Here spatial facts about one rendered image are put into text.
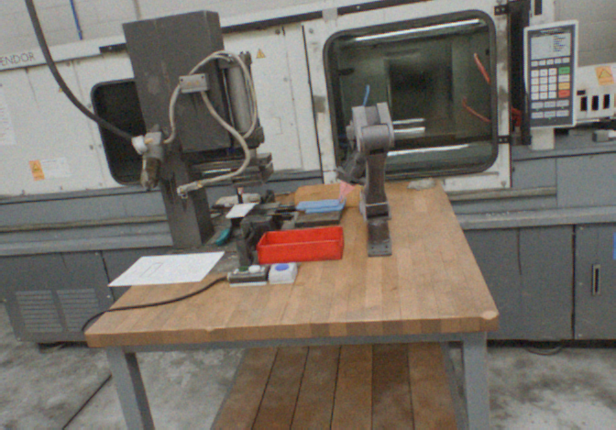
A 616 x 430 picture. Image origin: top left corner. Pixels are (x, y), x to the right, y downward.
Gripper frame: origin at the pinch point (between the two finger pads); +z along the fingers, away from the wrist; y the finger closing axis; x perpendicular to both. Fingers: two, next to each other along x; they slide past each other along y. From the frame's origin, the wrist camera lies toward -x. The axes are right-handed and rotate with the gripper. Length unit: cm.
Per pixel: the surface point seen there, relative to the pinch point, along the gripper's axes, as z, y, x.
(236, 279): 22.4, 18.3, 37.2
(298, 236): 13.4, 7.5, 12.4
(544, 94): -57, -54, -44
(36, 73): 29, 156, -72
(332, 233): 7.7, -1.8, 12.4
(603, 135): -53, -87, -58
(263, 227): 17.8, 18.9, 7.8
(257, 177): 2.7, 27.2, 8.6
